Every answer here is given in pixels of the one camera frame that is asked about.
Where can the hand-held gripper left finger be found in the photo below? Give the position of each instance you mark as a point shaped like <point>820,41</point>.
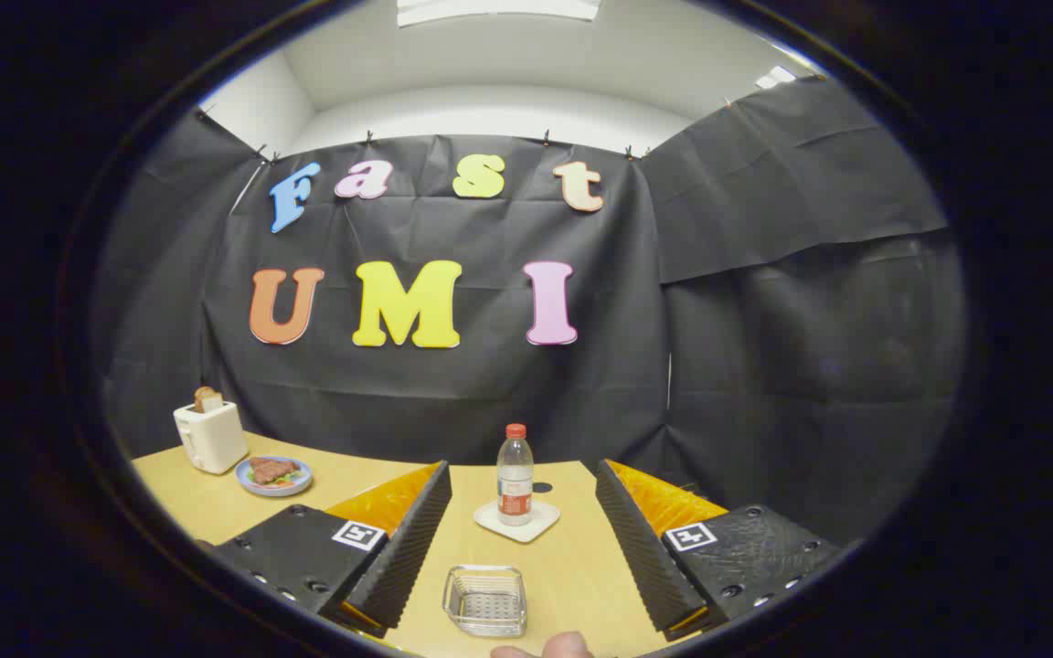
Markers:
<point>398,557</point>

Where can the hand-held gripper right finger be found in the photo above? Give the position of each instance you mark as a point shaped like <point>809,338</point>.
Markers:
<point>650,557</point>

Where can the white square coaster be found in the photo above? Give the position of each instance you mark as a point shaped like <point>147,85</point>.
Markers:
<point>540,525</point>

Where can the clear red-capped water bottle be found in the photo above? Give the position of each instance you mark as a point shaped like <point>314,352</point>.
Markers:
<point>515,475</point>

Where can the brown meat piece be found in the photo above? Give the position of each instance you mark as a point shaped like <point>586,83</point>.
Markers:
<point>271,470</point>

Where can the blue food plate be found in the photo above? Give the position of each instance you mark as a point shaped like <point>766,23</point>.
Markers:
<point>252,484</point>

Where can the cream toaster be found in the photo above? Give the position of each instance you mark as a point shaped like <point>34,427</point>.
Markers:
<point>213,439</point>

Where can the toast slice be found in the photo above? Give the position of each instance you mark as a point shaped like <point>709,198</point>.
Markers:
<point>207,398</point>

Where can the black backdrop cloth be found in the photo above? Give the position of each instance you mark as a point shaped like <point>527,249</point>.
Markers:
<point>764,320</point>

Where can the small ceiling light panel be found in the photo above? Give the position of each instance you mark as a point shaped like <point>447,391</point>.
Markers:
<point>774,78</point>

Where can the large ceiling light panel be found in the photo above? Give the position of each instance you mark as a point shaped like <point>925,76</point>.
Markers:
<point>499,8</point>

